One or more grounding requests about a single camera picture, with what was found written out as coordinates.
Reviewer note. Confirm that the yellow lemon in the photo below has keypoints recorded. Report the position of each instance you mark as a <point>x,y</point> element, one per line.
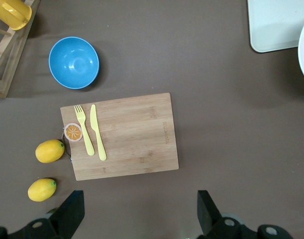
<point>49,151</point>
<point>41,190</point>

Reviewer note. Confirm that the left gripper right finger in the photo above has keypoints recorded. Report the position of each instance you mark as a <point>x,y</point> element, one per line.
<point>209,216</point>

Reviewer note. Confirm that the orange slice tag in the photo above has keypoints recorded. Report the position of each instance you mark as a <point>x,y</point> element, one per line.
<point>72,132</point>

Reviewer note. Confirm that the wooden mug rack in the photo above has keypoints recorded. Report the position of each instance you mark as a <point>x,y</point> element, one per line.
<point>11,62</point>

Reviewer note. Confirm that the yellow mug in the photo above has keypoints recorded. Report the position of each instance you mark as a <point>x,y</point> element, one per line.
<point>10,13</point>

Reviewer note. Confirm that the blue bowl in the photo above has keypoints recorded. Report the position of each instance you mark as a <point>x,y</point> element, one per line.
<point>73,62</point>

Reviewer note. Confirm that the yellow plastic fork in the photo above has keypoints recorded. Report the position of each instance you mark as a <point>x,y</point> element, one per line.
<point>85,132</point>

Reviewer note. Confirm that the cream tray with bear print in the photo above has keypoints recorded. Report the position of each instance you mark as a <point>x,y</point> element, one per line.
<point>271,25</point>

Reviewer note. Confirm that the bamboo cutting board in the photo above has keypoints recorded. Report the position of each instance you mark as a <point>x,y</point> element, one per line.
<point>136,139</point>

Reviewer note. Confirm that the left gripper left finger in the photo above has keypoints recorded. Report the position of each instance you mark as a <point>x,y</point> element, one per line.
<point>64,219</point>

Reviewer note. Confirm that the yellow plastic knife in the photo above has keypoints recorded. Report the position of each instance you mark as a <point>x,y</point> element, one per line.
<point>95,124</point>

